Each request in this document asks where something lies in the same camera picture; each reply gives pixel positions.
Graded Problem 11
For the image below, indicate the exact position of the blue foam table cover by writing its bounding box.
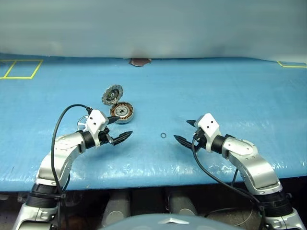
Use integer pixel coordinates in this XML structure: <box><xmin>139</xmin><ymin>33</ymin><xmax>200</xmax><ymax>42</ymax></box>
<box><xmin>0</xmin><ymin>53</ymin><xmax>307</xmax><ymax>192</ymax></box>

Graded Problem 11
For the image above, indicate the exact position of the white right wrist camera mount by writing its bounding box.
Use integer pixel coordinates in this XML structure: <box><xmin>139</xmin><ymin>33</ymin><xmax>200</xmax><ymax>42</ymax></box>
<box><xmin>195</xmin><ymin>114</ymin><xmax>222</xmax><ymax>153</ymax></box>

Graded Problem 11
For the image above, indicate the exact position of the silver finned motor cover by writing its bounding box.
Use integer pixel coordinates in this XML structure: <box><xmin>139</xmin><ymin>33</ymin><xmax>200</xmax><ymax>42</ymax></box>
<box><xmin>102</xmin><ymin>84</ymin><xmax>124</xmax><ymax>106</ymax></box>

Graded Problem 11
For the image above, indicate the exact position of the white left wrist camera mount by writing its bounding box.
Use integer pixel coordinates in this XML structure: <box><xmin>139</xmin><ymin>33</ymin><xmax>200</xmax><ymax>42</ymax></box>
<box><xmin>85</xmin><ymin>109</ymin><xmax>109</xmax><ymax>147</ymax></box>

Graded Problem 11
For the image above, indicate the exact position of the silver spoked end cap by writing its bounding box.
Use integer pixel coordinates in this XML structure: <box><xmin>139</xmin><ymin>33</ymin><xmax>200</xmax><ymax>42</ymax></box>
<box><xmin>76</xmin><ymin>114</ymin><xmax>90</xmax><ymax>132</ymax></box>

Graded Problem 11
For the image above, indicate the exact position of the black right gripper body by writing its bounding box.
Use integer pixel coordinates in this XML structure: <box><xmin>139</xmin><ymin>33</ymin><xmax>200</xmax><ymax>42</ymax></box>
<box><xmin>191</xmin><ymin>129</ymin><xmax>206</xmax><ymax>154</ymax></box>

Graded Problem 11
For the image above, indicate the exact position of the grey rounded block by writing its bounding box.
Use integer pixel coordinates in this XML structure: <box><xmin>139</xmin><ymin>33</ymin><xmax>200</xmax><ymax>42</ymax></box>
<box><xmin>167</xmin><ymin>193</ymin><xmax>199</xmax><ymax>216</ymax></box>
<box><xmin>100</xmin><ymin>191</ymin><xmax>131</xmax><ymax>228</ymax></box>

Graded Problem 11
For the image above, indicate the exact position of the motor stator with copper windings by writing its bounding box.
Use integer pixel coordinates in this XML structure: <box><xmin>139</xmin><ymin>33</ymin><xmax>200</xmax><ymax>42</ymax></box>
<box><xmin>109</xmin><ymin>102</ymin><xmax>134</xmax><ymax>125</ymax></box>

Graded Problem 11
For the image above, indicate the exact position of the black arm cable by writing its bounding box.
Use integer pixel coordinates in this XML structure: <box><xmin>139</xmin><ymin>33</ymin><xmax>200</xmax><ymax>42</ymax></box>
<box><xmin>191</xmin><ymin>134</ymin><xmax>267</xmax><ymax>230</ymax></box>
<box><xmin>51</xmin><ymin>103</ymin><xmax>94</xmax><ymax>230</ymax></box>

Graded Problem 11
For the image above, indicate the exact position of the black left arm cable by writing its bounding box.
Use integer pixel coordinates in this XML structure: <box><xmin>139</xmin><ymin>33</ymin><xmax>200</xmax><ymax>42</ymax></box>
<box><xmin>51</xmin><ymin>103</ymin><xmax>94</xmax><ymax>230</ymax></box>

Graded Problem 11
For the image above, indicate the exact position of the grey robot torso with emblem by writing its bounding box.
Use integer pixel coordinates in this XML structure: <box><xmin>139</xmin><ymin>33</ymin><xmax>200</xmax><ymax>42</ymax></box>
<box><xmin>98</xmin><ymin>214</ymin><xmax>245</xmax><ymax>230</ymax></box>

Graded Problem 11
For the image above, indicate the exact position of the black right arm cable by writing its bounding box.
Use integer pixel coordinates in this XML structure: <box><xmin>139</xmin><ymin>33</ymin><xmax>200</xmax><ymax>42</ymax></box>
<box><xmin>191</xmin><ymin>134</ymin><xmax>267</xmax><ymax>230</ymax></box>

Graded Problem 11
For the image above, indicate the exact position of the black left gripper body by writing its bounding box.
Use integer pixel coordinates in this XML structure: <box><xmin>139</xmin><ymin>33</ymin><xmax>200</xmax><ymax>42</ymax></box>
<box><xmin>98</xmin><ymin>127</ymin><xmax>114</xmax><ymax>144</ymax></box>

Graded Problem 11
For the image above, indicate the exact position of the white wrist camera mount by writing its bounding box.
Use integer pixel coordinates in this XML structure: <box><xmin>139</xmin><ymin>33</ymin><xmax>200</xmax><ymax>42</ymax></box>
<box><xmin>85</xmin><ymin>109</ymin><xmax>109</xmax><ymax>147</ymax></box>
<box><xmin>195</xmin><ymin>114</ymin><xmax>222</xmax><ymax>153</ymax></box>

